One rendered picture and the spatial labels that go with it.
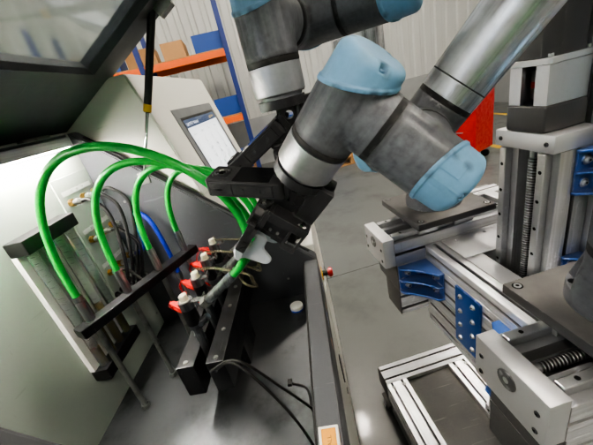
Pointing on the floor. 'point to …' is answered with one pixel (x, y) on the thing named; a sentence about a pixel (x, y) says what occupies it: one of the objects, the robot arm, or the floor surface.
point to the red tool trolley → (480, 125)
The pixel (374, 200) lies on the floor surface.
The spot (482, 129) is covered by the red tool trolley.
